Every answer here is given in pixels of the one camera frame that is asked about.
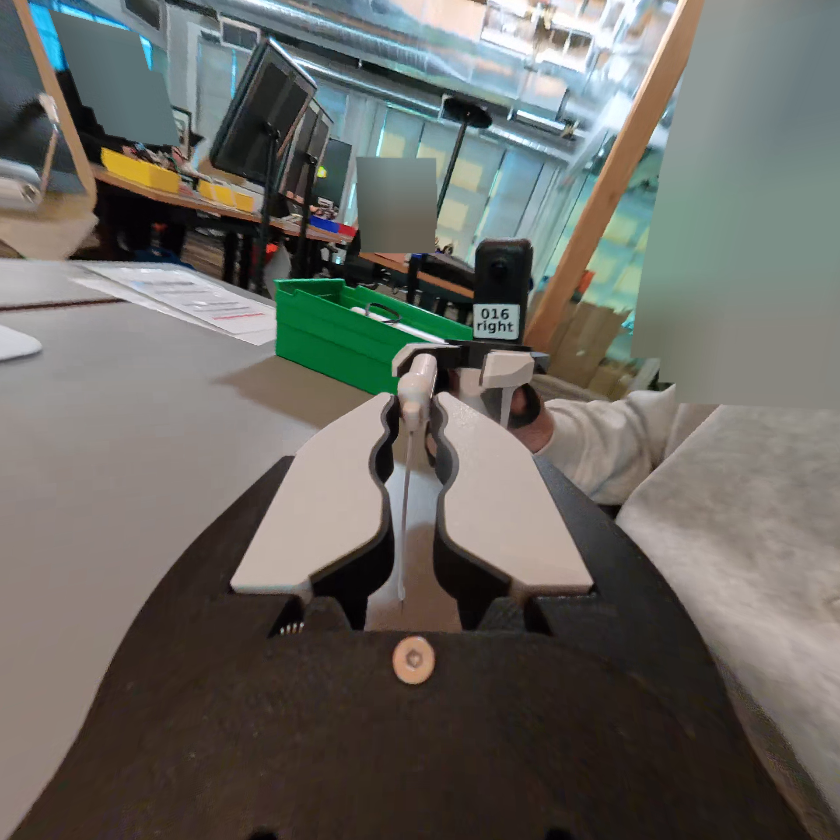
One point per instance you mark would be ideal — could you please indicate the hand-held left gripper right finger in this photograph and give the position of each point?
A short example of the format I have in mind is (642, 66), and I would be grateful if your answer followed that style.
(512, 512)

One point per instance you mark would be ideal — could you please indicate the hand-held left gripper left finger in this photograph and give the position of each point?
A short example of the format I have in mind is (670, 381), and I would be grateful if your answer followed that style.
(315, 505)

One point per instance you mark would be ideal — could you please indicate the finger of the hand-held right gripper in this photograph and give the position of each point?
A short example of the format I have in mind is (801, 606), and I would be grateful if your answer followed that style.
(413, 351)
(508, 367)

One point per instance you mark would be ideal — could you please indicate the person's right forearm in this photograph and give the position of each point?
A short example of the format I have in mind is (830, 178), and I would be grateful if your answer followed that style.
(604, 439)

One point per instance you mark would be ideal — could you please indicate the white flat object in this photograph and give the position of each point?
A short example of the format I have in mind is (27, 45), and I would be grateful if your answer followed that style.
(16, 342)

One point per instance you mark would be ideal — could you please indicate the person's right hand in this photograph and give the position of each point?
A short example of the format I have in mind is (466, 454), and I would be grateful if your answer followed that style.
(539, 434)

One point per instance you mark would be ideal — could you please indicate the white bar with black loop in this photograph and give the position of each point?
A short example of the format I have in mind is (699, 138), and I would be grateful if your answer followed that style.
(394, 325)

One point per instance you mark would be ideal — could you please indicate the cardboard boxes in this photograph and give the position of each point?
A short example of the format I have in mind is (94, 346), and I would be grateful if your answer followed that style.
(584, 341)

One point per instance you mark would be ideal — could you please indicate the green plastic bin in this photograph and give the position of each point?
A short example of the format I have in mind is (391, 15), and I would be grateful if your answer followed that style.
(315, 341)

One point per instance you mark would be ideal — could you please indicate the blue bin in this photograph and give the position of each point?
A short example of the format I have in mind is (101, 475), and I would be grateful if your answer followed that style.
(325, 224)

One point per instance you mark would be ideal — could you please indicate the black floor lamp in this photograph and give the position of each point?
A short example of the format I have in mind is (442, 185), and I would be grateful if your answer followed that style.
(467, 115)

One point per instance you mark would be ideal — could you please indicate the black computer monitor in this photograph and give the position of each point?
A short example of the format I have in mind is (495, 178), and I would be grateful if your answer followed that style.
(312, 141)
(262, 111)
(334, 170)

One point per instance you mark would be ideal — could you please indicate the printed paper sheet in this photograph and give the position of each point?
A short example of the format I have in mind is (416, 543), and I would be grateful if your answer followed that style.
(197, 302)

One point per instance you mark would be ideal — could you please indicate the small yellow bin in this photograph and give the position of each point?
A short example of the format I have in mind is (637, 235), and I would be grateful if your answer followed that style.
(208, 190)
(226, 195)
(245, 201)

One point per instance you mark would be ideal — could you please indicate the person's grey sweatshirt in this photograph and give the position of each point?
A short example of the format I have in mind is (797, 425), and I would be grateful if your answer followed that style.
(754, 558)

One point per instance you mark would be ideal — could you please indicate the large yellow bin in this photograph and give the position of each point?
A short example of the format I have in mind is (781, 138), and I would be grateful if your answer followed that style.
(138, 169)

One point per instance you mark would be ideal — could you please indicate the desktop computer with silver stand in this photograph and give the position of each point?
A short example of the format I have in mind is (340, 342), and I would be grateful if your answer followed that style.
(26, 131)

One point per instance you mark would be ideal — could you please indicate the slanted wooden post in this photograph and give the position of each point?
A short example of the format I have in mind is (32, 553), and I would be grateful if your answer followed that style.
(610, 177)

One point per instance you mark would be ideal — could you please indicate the silver ceiling duct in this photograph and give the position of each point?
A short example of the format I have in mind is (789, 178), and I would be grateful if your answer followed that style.
(394, 39)

